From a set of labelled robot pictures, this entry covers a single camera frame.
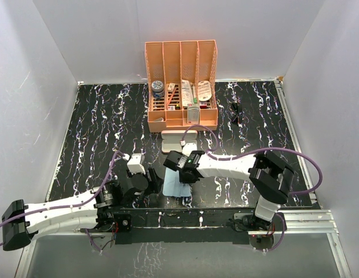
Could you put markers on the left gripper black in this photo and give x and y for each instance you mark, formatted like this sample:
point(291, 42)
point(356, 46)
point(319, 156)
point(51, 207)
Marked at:
point(154, 183)

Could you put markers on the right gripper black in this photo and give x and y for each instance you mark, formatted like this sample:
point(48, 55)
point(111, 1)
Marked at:
point(188, 180)

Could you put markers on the blue cleaning cloth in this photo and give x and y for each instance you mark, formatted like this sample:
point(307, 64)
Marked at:
point(172, 187)

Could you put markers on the pink glasses case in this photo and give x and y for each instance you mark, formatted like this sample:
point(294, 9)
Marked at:
point(171, 139)

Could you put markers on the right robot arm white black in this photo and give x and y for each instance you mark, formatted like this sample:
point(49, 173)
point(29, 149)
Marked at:
point(269, 174)

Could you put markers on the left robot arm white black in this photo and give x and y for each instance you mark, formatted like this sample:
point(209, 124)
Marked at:
point(96, 209)

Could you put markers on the black sunglasses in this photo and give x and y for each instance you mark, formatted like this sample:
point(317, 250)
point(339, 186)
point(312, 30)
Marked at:
point(237, 113)

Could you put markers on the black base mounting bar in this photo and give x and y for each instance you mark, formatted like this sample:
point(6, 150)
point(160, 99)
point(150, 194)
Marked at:
point(194, 225)

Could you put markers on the grey white small box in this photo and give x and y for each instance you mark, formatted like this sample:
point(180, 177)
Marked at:
point(193, 111)

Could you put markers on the white tube package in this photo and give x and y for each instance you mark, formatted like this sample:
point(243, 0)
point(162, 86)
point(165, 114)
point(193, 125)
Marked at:
point(186, 93)

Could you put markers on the red pencil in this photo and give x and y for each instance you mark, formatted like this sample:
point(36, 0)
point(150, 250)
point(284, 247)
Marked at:
point(172, 93)

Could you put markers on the oval beige tag package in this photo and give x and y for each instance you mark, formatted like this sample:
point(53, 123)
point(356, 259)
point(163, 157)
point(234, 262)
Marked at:
point(204, 92)

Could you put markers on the small white card box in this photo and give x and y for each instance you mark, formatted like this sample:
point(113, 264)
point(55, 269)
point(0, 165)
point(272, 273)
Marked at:
point(171, 86)

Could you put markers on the blue white round tin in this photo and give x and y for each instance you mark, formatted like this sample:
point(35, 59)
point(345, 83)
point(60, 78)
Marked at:
point(157, 89)

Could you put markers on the orange desk organizer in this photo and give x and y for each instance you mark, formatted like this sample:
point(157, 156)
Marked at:
point(170, 62)

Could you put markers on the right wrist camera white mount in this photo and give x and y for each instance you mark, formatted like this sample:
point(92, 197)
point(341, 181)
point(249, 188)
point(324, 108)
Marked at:
point(188, 147)

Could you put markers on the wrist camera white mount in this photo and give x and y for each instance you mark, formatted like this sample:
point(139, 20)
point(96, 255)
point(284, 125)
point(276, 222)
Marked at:
point(135, 163)
point(188, 147)

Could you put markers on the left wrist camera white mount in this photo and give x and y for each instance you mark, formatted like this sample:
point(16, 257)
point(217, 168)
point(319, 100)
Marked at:
point(135, 163)

